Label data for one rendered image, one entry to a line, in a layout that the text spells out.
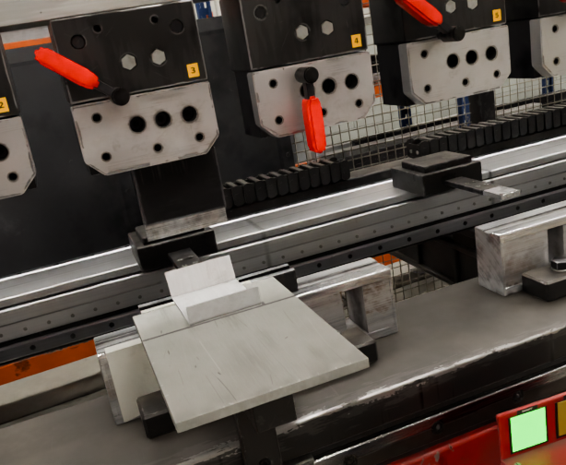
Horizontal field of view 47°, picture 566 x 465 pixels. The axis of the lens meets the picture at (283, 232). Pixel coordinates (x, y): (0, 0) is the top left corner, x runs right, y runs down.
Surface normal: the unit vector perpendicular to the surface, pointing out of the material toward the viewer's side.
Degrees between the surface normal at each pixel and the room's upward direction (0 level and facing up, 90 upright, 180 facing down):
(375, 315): 90
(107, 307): 90
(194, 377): 0
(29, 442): 0
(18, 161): 90
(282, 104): 90
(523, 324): 0
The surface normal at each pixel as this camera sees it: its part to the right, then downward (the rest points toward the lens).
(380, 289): 0.34, 0.22
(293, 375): -0.16, -0.94
